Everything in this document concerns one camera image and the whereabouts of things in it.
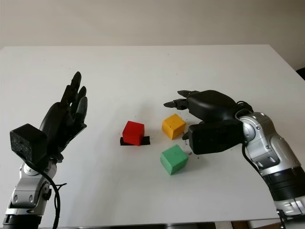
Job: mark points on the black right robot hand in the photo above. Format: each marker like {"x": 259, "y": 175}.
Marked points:
{"x": 209, "y": 105}

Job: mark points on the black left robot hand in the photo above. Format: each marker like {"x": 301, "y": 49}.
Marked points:
{"x": 59, "y": 121}

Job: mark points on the yellow wooden block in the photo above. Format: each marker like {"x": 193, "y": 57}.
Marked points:
{"x": 172, "y": 126}

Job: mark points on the green wooden block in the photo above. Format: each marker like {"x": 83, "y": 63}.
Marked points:
{"x": 172, "y": 158}

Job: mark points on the red wooden block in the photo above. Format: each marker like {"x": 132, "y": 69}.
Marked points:
{"x": 132, "y": 132}

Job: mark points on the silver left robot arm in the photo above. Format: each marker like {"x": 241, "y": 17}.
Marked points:
{"x": 28, "y": 193}

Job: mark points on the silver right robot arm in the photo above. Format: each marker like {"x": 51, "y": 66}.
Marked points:
{"x": 269, "y": 148}

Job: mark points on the black tape strip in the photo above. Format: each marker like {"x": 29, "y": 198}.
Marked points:
{"x": 146, "y": 141}

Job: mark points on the dark object beside table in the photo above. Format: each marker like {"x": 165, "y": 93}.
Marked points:
{"x": 301, "y": 74}

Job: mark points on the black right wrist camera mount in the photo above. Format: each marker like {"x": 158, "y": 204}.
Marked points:
{"x": 214, "y": 138}

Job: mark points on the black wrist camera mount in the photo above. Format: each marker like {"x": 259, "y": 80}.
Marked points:
{"x": 27, "y": 143}
{"x": 214, "y": 138}

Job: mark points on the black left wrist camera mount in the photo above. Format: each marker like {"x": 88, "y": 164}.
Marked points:
{"x": 27, "y": 143}

